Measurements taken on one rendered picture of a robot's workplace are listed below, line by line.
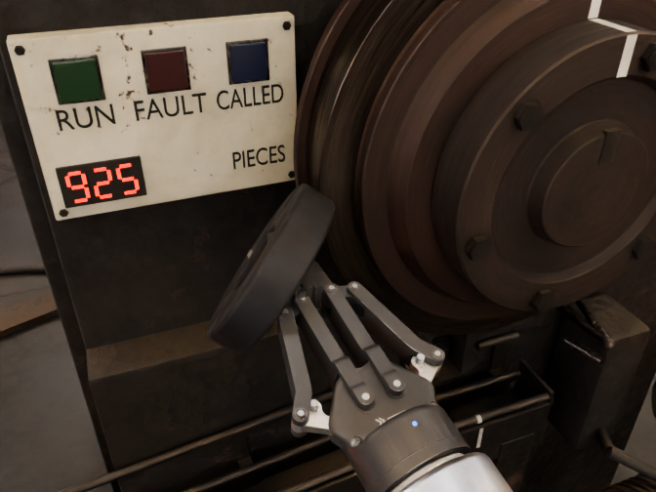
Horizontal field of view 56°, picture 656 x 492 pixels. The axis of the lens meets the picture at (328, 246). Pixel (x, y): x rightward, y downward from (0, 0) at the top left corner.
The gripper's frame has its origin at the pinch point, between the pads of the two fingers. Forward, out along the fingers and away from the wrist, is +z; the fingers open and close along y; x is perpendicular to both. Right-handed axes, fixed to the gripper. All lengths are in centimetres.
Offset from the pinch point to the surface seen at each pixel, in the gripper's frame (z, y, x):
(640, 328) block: -8, 52, -29
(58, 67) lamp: 22.9, -13.0, 8.7
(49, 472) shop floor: 55, -40, -124
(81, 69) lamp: 22.6, -11.1, 8.3
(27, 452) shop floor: 65, -44, -127
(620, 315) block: -5, 52, -30
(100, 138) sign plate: 21.3, -11.1, 1.6
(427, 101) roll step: 4.2, 13.7, 10.9
